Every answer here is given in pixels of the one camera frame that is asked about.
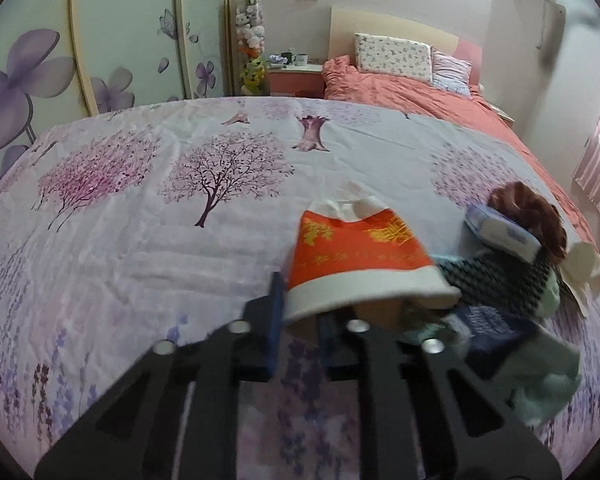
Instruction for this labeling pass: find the white crumpled paper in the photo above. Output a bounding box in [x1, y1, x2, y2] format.
[560, 241, 600, 318]

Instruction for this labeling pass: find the brown-haired doll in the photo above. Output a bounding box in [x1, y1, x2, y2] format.
[487, 181, 568, 263]

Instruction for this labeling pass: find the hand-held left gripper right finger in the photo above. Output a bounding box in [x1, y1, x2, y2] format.
[316, 311, 563, 480]

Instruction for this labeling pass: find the striped pillow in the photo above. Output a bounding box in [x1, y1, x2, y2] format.
[431, 49, 473, 97]

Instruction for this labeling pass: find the light green cloth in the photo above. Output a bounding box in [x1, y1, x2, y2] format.
[500, 327, 583, 428]

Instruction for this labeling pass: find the blue white tissue pack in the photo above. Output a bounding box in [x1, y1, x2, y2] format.
[464, 204, 542, 262]

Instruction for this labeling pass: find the red white santa hat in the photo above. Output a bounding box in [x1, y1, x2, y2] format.
[282, 199, 461, 323]

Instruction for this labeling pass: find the yellow green plush toy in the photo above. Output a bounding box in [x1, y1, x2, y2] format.
[240, 57, 269, 96]

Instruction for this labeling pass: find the flower printed wardrobe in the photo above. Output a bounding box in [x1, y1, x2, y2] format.
[0, 0, 231, 196]

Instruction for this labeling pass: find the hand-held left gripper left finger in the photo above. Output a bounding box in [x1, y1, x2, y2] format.
[34, 272, 287, 480]

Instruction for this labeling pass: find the navy blue packet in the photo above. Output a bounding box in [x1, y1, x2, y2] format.
[450, 305, 538, 381]

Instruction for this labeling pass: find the black white patterned cloth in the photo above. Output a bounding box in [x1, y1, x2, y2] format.
[432, 252, 556, 318]

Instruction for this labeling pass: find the hanging column of plush toys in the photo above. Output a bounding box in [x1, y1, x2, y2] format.
[235, 0, 270, 61]

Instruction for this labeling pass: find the floral pillow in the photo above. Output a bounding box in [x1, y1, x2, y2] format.
[354, 33, 435, 85]

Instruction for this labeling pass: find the wooden bedside table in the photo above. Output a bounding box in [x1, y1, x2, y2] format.
[489, 102, 516, 127]

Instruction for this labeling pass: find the pink nightstand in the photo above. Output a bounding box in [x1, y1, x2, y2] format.
[267, 63, 326, 98]

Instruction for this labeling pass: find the beige pink headboard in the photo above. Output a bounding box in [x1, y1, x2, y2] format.
[328, 6, 482, 86]

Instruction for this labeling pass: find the orange duvet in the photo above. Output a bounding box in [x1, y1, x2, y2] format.
[321, 55, 600, 256]

